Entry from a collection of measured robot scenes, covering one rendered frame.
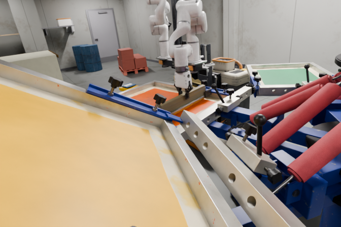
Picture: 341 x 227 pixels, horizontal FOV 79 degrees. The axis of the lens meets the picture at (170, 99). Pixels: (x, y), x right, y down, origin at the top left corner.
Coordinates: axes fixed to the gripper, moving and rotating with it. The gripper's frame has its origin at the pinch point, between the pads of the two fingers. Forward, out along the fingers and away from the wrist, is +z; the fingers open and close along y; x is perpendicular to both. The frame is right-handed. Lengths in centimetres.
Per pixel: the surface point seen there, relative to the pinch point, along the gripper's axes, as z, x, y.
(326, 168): 3, 21, -74
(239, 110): 1.0, 1.1, -36.2
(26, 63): 20, -23, 507
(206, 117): 1.3, 15.1, -26.7
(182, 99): 1.5, 3.1, -1.4
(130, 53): 43, -284, 459
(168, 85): 7.0, -25.6, 39.4
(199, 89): 0.2, -13.5, -1.4
